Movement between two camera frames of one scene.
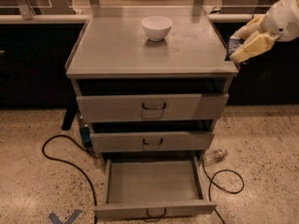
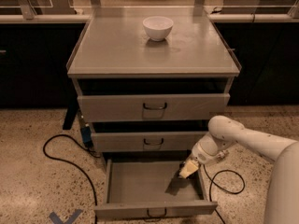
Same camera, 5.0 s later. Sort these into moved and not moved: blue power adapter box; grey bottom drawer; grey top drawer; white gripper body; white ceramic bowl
Moved: white gripper body
Not moved: blue power adapter box; grey bottom drawer; grey top drawer; white ceramic bowl
